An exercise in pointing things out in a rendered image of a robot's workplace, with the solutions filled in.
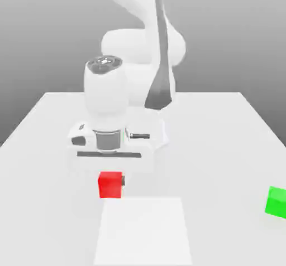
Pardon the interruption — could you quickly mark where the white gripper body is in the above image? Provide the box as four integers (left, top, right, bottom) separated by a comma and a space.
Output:
68, 146, 155, 175

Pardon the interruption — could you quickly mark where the small red cube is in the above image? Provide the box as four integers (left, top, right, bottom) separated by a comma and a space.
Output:
97, 171, 123, 199

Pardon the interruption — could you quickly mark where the small green cube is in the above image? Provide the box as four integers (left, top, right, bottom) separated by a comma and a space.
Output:
264, 186, 286, 219

